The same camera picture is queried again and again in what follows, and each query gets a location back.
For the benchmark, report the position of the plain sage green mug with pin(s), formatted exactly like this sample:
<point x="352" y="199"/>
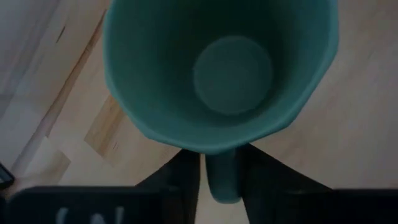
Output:
<point x="233" y="74"/>

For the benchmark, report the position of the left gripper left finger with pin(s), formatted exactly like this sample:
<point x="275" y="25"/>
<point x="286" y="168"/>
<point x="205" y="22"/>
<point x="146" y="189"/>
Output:
<point x="180" y="193"/>

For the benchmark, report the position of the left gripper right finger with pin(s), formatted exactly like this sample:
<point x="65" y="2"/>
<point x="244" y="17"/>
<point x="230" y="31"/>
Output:
<point x="280" y="199"/>

